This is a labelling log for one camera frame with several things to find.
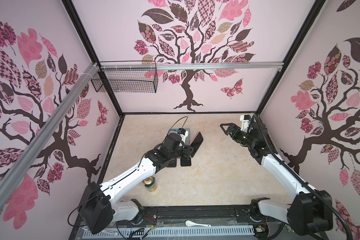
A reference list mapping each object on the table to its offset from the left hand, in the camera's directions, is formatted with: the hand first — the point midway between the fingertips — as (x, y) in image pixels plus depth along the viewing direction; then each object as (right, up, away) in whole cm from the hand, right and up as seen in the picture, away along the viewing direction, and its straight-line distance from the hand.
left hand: (192, 151), depth 77 cm
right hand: (+18, +13, +2) cm, 22 cm away
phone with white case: (-4, -10, +16) cm, 19 cm away
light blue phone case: (-10, +11, -7) cm, 17 cm away
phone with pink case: (+2, +4, +2) cm, 5 cm away
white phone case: (-3, +6, -8) cm, 11 cm away
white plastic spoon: (-1, -34, -6) cm, 35 cm away
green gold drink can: (-22, -16, -2) cm, 27 cm away
